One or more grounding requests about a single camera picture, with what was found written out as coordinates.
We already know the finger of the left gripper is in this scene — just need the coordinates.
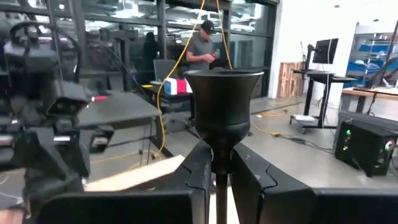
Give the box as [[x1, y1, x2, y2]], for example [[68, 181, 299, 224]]
[[23, 141, 91, 200]]

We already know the red blue white box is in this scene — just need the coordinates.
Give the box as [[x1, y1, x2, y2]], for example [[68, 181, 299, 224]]
[[163, 77, 193, 96]]

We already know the yellow hanging cable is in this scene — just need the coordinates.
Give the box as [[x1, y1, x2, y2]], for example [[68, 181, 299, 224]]
[[152, 0, 206, 159], [215, 0, 234, 71]]

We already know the grey table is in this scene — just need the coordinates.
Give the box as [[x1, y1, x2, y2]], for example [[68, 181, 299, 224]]
[[76, 90, 164, 167]]

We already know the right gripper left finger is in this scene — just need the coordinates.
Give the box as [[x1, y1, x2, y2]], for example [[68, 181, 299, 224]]
[[155, 140, 214, 224]]

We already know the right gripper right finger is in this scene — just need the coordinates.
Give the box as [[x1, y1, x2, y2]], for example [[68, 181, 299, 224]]
[[230, 142, 318, 224]]

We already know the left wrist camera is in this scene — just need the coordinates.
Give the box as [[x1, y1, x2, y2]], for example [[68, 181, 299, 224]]
[[46, 80, 91, 116]]

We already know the black computer with lights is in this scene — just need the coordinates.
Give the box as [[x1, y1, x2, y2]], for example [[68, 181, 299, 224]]
[[334, 119, 398, 178]]

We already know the wooden desk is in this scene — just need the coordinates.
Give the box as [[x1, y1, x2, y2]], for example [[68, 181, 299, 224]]
[[341, 86, 398, 114]]

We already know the black rolling monitor stand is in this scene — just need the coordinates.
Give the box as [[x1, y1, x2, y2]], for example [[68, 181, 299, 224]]
[[289, 43, 358, 135]]

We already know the blue shelving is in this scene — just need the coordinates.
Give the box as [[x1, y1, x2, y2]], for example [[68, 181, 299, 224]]
[[349, 30, 398, 90]]

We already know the person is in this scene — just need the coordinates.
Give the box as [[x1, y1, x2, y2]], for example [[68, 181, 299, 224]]
[[185, 19, 220, 72], [141, 30, 160, 86]]

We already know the wooden pallet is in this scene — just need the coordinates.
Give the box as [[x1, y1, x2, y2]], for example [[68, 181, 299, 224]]
[[276, 61, 307, 99]]

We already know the black candlestick holder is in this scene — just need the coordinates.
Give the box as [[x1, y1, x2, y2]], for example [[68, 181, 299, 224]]
[[183, 68, 265, 224]]

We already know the black monitor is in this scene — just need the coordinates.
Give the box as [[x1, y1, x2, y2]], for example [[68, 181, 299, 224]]
[[312, 37, 340, 65]]

